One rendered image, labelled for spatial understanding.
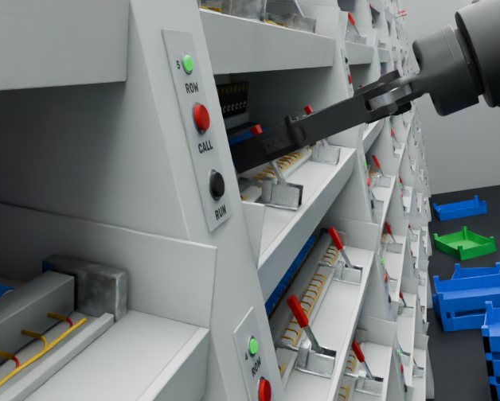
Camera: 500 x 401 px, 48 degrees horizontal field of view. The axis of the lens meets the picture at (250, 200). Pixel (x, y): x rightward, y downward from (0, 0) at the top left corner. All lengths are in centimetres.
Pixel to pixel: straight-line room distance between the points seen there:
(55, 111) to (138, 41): 7
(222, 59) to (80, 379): 27
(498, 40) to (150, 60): 30
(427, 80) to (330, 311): 38
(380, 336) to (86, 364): 85
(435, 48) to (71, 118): 32
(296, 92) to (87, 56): 74
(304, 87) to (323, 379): 54
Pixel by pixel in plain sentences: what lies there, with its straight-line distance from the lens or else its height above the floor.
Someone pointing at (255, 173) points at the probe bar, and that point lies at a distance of 65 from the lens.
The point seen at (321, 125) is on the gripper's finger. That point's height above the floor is 101.
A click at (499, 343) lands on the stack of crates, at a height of 19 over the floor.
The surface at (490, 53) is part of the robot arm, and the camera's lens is 51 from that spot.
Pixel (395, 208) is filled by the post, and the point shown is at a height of 64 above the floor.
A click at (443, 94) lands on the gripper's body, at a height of 102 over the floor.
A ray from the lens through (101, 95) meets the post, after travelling 33.
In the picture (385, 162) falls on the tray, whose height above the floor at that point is 78.
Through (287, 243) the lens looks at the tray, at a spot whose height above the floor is 92.
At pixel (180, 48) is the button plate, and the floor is 109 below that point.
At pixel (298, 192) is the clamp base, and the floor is 95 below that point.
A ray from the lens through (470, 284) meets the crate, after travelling 253.
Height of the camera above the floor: 105
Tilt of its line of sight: 10 degrees down
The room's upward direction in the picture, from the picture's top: 12 degrees counter-clockwise
